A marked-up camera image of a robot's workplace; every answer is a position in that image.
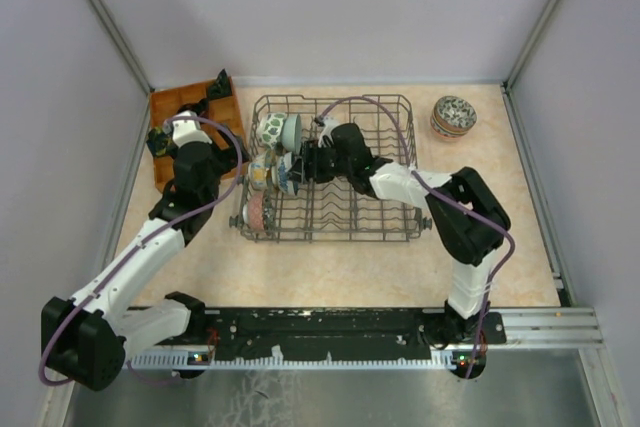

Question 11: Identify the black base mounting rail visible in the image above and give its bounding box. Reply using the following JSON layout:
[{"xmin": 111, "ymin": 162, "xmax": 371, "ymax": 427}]
[{"xmin": 176, "ymin": 307, "xmax": 507, "ymax": 377}]

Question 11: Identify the wooden compartment tray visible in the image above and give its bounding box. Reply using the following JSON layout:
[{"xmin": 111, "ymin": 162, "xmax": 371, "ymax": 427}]
[{"xmin": 150, "ymin": 79, "xmax": 247, "ymax": 192}]

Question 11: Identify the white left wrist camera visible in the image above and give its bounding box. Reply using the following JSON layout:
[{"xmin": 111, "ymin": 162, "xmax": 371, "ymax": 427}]
[{"xmin": 169, "ymin": 110, "xmax": 212, "ymax": 148}]

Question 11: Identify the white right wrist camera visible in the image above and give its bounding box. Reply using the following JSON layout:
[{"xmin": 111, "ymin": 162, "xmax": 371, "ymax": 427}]
[{"xmin": 314, "ymin": 116, "xmax": 341, "ymax": 148}]

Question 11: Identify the teal yellow-flower folded tie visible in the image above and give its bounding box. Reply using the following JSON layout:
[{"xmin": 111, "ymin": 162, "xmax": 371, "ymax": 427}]
[{"xmin": 145, "ymin": 127, "xmax": 176, "ymax": 159}]

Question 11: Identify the dark leaf pattern bowl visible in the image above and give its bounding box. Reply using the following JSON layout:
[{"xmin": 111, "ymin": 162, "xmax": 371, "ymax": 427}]
[{"xmin": 435, "ymin": 96, "xmax": 478, "ymax": 131}]

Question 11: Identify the orange flower green leaf bowl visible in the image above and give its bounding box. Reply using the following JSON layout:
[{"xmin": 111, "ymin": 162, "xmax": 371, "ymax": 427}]
[{"xmin": 430, "ymin": 117, "xmax": 471, "ymax": 139}]

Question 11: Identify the dark green folded tie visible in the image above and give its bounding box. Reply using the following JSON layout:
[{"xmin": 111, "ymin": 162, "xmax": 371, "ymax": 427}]
[{"xmin": 206, "ymin": 69, "xmax": 233, "ymax": 101}]

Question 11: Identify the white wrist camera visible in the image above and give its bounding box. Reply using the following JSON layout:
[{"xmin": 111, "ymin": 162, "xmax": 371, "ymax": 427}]
[
  {"xmin": 314, "ymin": 116, "xmax": 341, "ymax": 148},
  {"xmin": 169, "ymin": 110, "xmax": 212, "ymax": 148}
]

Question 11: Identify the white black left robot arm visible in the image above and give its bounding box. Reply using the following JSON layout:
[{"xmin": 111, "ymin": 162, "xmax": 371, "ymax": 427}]
[{"xmin": 38, "ymin": 128, "xmax": 249, "ymax": 391}]

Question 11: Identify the green leaf pattern bowl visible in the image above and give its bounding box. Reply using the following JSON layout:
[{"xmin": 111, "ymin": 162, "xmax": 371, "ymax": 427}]
[{"xmin": 256, "ymin": 112, "xmax": 288, "ymax": 148}]

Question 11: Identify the grey wire dish rack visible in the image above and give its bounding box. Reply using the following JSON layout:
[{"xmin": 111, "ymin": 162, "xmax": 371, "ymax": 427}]
[{"xmin": 229, "ymin": 94, "xmax": 431, "ymax": 242}]

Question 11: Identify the blue rose pattern bowl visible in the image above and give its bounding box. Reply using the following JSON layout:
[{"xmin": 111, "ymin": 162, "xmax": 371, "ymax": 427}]
[{"xmin": 274, "ymin": 152, "xmax": 300, "ymax": 196}]

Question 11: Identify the pink floral bowl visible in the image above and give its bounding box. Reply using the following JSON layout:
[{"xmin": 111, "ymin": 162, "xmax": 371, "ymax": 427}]
[{"xmin": 242, "ymin": 191, "xmax": 273, "ymax": 232}]

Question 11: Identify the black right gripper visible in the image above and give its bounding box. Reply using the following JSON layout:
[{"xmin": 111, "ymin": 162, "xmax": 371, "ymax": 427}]
[{"xmin": 285, "ymin": 141, "xmax": 352, "ymax": 186}]

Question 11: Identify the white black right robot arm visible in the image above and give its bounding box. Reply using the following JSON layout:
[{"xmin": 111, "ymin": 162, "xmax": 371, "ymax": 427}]
[{"xmin": 287, "ymin": 122, "xmax": 515, "ymax": 343}]

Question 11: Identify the yellow blue swirl bowl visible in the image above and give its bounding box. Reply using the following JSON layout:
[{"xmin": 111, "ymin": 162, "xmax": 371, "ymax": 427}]
[{"xmin": 248, "ymin": 151, "xmax": 273, "ymax": 191}]

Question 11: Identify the green striped bowl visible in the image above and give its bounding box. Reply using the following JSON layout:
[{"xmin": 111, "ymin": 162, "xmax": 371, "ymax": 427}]
[{"xmin": 280, "ymin": 114, "xmax": 302, "ymax": 155}]

